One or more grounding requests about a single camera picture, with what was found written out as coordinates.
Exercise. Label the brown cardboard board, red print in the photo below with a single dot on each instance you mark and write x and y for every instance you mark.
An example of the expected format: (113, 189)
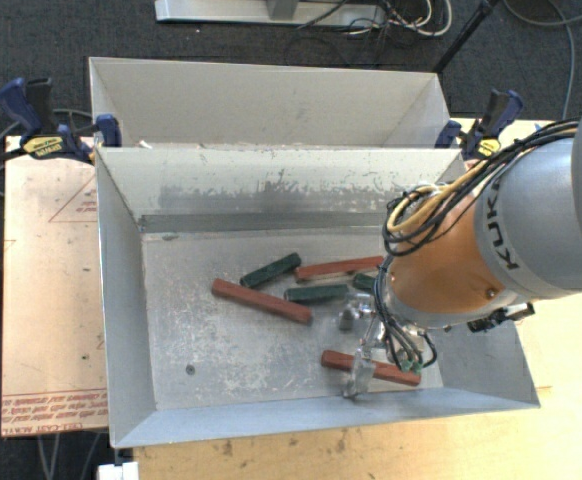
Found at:
(51, 278)

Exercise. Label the grey metal bin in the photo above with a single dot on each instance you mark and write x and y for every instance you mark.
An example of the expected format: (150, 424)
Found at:
(231, 348)

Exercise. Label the black cylinder on white bracket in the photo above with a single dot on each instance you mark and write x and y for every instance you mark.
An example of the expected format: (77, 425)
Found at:
(491, 319)

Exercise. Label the red-brown flat block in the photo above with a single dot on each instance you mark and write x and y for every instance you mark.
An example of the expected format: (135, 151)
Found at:
(336, 359)
(336, 268)
(261, 300)

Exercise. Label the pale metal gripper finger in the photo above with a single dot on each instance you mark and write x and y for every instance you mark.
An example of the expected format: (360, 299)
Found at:
(347, 318)
(361, 373)

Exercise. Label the dark green flat block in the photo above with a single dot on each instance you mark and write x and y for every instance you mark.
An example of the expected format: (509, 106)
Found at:
(271, 270)
(363, 281)
(316, 293)

